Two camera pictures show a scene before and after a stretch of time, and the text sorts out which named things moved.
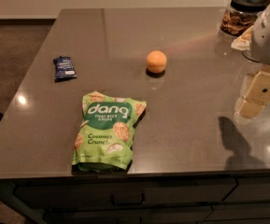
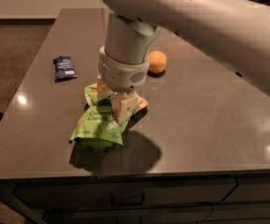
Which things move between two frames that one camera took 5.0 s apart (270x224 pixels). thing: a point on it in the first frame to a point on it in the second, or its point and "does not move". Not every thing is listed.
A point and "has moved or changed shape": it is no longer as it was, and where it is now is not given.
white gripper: [269, 39] to [120, 74]
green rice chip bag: [105, 135] has moved or changed shape
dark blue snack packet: [63, 69] does not move
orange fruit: [156, 61] does not move
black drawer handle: [120, 203] does not move
